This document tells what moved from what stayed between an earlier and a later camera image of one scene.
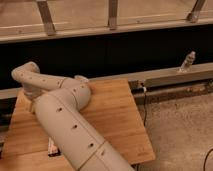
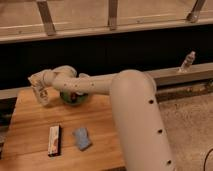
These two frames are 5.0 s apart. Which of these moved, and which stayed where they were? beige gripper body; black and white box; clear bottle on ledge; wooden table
Moved: beige gripper body
Stayed: black and white box; clear bottle on ledge; wooden table
